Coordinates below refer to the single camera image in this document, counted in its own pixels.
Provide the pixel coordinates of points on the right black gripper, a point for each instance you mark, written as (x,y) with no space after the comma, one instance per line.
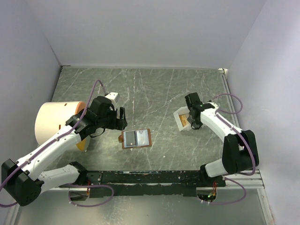
(196,125)

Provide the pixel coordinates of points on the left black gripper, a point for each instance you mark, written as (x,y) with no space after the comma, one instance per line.
(120,123)

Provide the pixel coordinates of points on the white card tray box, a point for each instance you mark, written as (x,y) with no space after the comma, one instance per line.
(182,110)

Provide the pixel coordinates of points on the black VIP credit card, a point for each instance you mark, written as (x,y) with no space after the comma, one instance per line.
(129,139)

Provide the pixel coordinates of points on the brown leather card holder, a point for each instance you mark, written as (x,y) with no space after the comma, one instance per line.
(121,140)

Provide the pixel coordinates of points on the silver VIP credit card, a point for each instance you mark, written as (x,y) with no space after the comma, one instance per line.
(142,137)

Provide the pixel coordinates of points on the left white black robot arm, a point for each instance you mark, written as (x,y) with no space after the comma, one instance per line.
(26,178)

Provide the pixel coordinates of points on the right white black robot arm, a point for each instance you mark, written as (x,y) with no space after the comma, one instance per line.
(239,154)

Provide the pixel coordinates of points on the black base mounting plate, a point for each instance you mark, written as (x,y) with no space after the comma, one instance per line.
(138,183)

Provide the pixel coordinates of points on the white orange cylinder drum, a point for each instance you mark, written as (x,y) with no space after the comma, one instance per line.
(52,116)

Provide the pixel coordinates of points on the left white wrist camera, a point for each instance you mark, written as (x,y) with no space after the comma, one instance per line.
(113,96)

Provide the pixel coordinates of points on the aluminium front rail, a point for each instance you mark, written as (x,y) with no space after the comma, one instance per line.
(64,179)

